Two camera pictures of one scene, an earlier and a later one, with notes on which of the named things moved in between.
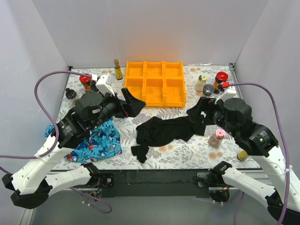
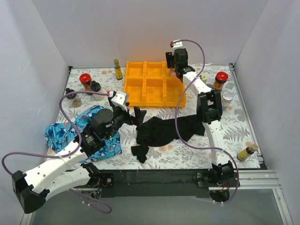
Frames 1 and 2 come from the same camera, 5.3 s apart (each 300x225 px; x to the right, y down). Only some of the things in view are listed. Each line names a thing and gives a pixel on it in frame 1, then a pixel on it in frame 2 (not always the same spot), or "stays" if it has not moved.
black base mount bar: [156, 183] stays
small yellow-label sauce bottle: [118, 73] stays
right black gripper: [206, 112] -> [169, 59]
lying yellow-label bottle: [242, 155] stays
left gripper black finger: [134, 106] -> [139, 115]
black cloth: [158, 130] stays
